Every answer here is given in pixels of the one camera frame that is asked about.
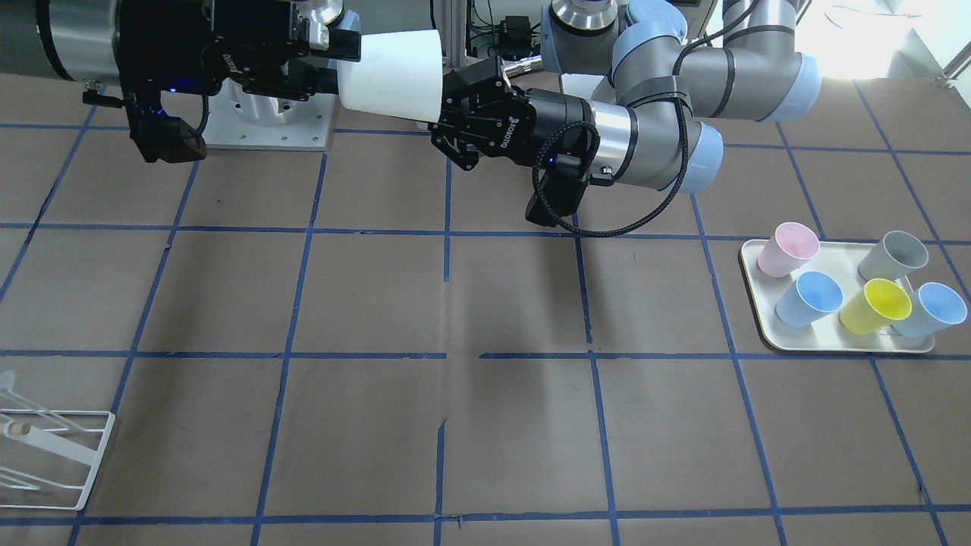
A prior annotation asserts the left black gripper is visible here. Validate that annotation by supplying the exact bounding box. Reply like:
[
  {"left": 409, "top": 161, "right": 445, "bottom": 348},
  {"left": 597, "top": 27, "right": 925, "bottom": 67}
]
[{"left": 428, "top": 59, "right": 599, "bottom": 171}]

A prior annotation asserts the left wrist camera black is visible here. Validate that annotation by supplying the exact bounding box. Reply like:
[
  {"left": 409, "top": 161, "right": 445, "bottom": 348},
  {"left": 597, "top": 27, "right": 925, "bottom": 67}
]
[{"left": 525, "top": 153, "right": 587, "bottom": 228}]

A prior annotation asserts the cream plastic tray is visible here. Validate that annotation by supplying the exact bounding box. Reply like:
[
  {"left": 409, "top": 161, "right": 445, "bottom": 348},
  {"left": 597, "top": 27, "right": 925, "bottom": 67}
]
[{"left": 739, "top": 239, "right": 935, "bottom": 355}]

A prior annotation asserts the yellow plastic cup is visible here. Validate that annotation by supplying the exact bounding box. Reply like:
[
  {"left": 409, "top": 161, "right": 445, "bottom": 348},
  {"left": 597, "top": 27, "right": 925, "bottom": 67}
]
[{"left": 838, "top": 278, "right": 913, "bottom": 336}]

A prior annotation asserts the white wire cup rack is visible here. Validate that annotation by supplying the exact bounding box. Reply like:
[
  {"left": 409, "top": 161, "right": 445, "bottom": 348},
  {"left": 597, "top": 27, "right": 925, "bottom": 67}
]
[{"left": 1, "top": 370, "right": 117, "bottom": 512}]

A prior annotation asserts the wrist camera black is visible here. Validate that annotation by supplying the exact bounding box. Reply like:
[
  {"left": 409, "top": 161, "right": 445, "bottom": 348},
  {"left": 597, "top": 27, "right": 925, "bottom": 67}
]
[
  {"left": 525, "top": 153, "right": 587, "bottom": 228},
  {"left": 124, "top": 91, "right": 207, "bottom": 165}
]

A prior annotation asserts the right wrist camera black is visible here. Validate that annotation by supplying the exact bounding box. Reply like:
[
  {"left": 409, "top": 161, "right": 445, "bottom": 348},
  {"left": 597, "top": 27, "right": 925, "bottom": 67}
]
[{"left": 124, "top": 91, "right": 207, "bottom": 165}]

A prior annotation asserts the wrist camera braided cable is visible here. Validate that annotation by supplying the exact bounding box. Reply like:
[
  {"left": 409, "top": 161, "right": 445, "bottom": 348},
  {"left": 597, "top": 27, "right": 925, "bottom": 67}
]
[{"left": 531, "top": 0, "right": 767, "bottom": 237}]

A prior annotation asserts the aluminium frame post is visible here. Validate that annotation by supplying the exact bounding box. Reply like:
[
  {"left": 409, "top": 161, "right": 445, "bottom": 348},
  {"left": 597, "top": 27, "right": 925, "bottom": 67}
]
[{"left": 430, "top": 1, "right": 470, "bottom": 69}]

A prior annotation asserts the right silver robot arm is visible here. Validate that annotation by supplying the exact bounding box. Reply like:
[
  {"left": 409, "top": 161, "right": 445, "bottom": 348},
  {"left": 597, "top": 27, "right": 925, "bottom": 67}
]
[{"left": 2, "top": 1, "right": 362, "bottom": 101}]

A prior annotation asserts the blue cup on tray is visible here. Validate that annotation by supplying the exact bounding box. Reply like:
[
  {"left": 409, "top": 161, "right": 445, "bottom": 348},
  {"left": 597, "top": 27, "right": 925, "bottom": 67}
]
[{"left": 775, "top": 271, "right": 845, "bottom": 328}]

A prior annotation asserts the pink plastic cup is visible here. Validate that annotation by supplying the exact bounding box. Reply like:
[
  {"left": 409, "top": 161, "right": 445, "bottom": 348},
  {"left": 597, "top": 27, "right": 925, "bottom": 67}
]
[{"left": 756, "top": 221, "right": 821, "bottom": 278}]

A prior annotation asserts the silver metal cylinder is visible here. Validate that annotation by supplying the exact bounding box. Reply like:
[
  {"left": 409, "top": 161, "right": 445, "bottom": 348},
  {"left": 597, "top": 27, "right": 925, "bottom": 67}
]
[{"left": 500, "top": 55, "right": 545, "bottom": 79}]

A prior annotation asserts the grey plastic cup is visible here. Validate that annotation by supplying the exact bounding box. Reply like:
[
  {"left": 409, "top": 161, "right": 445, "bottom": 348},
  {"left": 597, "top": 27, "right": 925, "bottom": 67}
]
[{"left": 857, "top": 231, "right": 929, "bottom": 281}]

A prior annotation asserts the white plastic cup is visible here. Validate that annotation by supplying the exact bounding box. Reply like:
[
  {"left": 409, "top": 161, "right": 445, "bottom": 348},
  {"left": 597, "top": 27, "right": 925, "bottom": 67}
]
[{"left": 337, "top": 29, "right": 443, "bottom": 122}]

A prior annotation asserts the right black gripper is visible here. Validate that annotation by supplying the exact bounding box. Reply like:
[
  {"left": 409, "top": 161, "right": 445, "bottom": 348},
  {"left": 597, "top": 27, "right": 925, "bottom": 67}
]
[{"left": 117, "top": 1, "right": 362, "bottom": 99}]

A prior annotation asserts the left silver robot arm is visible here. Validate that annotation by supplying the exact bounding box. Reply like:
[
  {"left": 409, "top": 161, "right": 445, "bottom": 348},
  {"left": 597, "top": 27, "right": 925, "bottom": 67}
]
[{"left": 428, "top": 1, "right": 822, "bottom": 193}]

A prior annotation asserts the light blue cup tray edge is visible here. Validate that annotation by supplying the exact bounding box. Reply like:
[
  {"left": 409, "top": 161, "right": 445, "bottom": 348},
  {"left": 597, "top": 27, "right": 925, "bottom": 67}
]
[{"left": 891, "top": 282, "right": 969, "bottom": 338}]

